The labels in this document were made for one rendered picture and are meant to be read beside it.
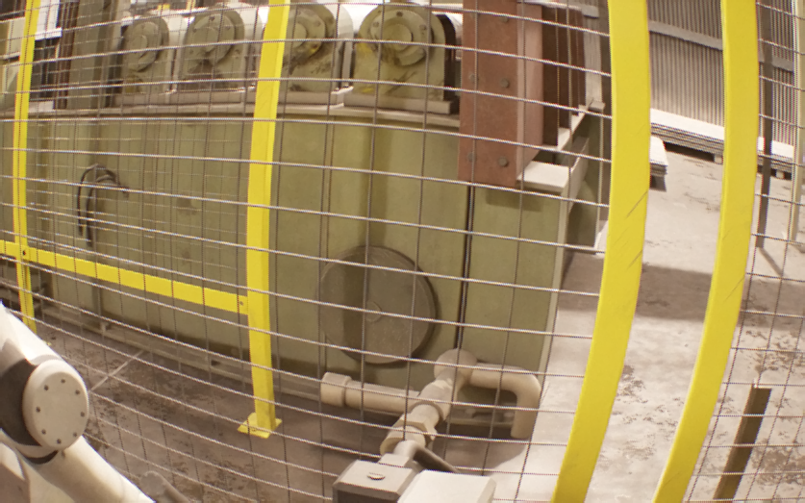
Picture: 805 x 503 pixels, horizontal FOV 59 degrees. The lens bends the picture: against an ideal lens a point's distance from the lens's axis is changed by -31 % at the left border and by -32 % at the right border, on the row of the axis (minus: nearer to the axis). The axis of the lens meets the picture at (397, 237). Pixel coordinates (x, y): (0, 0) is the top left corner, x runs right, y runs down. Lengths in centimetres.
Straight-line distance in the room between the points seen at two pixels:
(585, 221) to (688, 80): 710
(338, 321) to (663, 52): 921
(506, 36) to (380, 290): 87
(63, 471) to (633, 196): 69
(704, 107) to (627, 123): 1087
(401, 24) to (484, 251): 71
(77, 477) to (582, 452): 67
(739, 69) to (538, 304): 200
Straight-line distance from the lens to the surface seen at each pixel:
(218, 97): 310
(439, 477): 33
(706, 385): 107
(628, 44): 97
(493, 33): 263
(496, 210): 282
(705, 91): 1183
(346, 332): 299
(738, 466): 138
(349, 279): 294
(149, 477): 83
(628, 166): 99
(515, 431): 289
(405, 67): 287
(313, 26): 293
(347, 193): 292
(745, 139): 99
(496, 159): 268
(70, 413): 63
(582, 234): 493
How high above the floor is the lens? 134
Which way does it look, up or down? 16 degrees down
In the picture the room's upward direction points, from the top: 3 degrees clockwise
